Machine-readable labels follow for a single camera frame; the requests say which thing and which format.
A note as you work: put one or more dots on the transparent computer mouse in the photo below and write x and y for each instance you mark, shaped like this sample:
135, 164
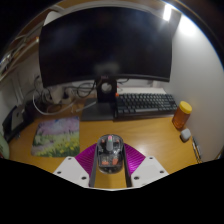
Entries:
110, 155

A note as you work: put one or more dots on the pale green appliance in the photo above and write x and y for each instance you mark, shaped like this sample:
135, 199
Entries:
3, 148

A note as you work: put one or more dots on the silver mini computer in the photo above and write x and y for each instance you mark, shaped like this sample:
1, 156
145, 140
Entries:
17, 118

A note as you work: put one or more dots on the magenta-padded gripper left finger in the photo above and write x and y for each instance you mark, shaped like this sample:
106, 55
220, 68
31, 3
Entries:
68, 170

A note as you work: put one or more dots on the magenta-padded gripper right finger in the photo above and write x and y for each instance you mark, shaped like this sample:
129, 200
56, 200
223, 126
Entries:
150, 170

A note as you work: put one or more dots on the pen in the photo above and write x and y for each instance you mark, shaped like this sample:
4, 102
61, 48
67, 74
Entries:
196, 150

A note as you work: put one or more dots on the orange jar with yellow lid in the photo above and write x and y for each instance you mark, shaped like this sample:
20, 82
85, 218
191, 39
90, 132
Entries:
181, 116

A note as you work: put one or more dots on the black keyboard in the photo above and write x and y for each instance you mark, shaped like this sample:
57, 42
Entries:
146, 103

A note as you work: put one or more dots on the black computer monitor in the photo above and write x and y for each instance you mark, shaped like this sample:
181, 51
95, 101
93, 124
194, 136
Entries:
106, 43

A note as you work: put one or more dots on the black computer stand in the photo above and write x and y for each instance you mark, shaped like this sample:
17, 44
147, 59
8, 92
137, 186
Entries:
7, 128

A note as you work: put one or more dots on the white power strip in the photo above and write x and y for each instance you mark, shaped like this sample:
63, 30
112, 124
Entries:
56, 95

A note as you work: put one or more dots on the bright ceiling light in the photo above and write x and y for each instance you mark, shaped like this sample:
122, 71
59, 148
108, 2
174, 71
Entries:
167, 12

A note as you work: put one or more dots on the flower-print mouse pad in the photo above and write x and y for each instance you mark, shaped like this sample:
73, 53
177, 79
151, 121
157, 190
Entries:
56, 136

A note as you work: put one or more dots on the small white earbud case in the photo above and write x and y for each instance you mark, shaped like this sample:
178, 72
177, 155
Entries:
185, 134

